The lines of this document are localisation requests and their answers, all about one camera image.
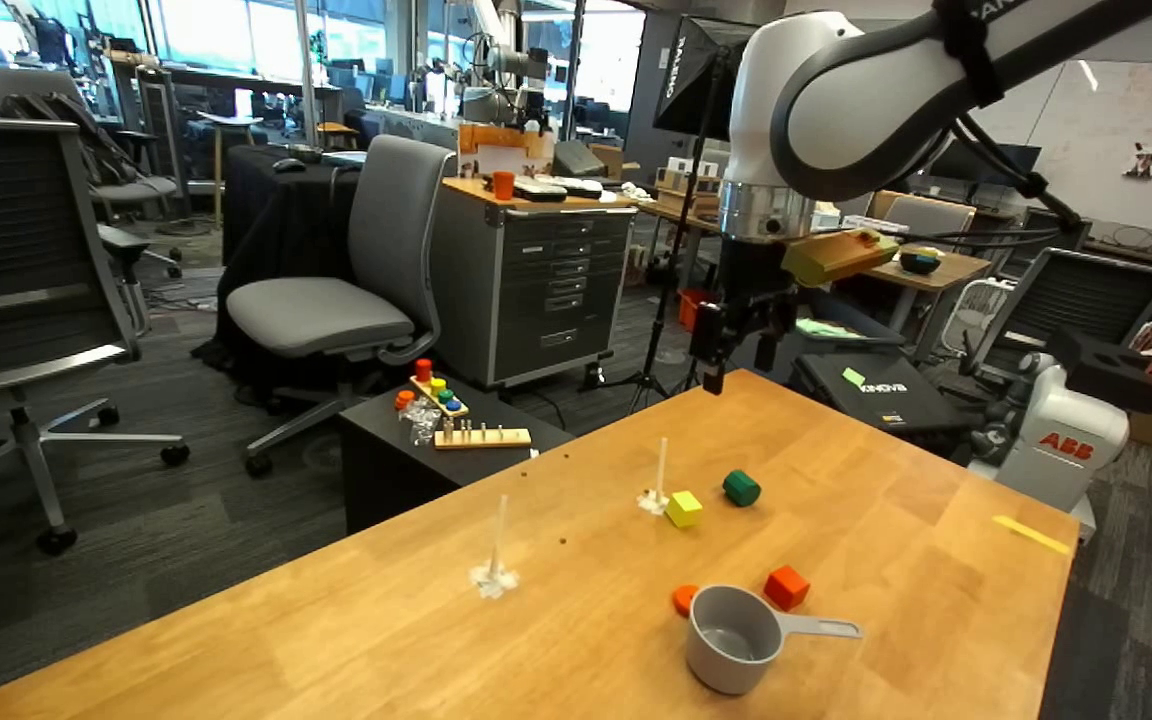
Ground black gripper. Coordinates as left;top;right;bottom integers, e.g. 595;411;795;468
692;238;802;400

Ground green block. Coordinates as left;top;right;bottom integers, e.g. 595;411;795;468
721;468;766;513

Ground yellow block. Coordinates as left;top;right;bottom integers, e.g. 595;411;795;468
665;488;708;532

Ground red block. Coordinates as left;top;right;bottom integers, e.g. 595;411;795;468
761;564;811;617

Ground gray measuring cup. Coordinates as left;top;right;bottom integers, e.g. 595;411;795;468
684;581;868;700

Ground white ABB robot base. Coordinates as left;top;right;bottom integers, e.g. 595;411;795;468
993;356;1131;517

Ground black box green label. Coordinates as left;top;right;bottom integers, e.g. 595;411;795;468
788;348;969;445

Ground white plastic pin stand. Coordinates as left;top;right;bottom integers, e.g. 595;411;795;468
470;493;524;603
636;437;677;521

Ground gray drawer cabinet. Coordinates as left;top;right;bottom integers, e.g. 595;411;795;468
430;175;640;397

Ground wooden office desk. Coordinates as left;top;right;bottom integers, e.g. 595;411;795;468
636;193;993;337

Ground gray desk chair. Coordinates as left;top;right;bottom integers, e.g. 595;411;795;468
886;193;983;258

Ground black softbox light stand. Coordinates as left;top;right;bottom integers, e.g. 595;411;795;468
630;15;744;400

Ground colourful stacking toy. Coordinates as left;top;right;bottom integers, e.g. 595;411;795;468
409;356;472;425

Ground orange cardboard box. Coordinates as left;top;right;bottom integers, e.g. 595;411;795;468
453;115;558;179

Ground clear bottle orange cap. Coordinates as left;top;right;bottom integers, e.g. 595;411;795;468
393;385;443;449

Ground yellow tape strip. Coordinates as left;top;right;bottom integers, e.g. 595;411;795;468
993;513;1073;560

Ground black mesh office chair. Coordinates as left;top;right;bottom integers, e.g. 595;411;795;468
969;245;1152;391
0;113;191;560

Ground gray padded office chair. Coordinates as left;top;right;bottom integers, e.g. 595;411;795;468
221;133;456;482

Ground small black table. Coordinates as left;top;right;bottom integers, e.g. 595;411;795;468
336;385;576;535

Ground gray mesh office chair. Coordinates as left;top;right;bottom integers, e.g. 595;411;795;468
0;65;191;287

